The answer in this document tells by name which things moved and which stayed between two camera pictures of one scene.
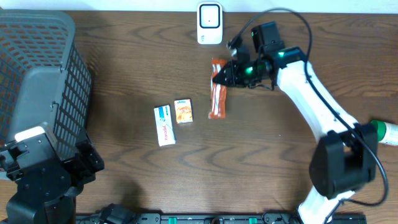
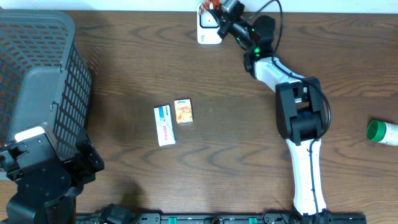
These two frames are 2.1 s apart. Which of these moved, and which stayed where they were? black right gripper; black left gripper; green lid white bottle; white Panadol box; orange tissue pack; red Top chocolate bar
Moved: black right gripper; red Top chocolate bar
Stayed: orange tissue pack; black left gripper; green lid white bottle; white Panadol box
